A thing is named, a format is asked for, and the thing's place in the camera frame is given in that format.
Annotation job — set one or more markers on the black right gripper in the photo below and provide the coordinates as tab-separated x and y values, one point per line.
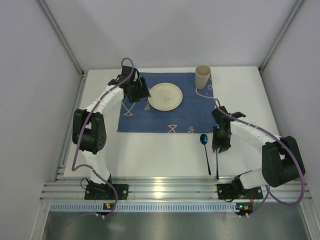
221	139

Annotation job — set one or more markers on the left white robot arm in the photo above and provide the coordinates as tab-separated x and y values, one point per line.
89	132

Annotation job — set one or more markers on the blue cloth placemat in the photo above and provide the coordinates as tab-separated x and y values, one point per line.
193	115

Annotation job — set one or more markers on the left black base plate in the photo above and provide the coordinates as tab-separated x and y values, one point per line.
104	192

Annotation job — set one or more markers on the slotted grey cable duct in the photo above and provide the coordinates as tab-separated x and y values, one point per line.
151	207

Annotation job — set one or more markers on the beige cup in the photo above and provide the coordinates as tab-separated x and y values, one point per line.
202	75

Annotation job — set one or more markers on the blue metal fork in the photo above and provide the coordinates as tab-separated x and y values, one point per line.
217	163

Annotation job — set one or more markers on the aluminium frame rail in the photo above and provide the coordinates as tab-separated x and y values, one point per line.
164	189

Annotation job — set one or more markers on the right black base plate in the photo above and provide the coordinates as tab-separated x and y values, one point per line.
227	192

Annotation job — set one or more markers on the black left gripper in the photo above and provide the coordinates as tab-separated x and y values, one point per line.
137	92

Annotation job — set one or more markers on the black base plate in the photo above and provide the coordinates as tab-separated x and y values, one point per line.
104	192
227	192

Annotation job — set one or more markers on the dark blue spoon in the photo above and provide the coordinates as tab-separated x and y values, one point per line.
204	140

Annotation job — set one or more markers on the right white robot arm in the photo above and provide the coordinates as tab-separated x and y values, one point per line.
281	160

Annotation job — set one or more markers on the cream round plate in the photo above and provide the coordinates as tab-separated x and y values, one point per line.
165	96

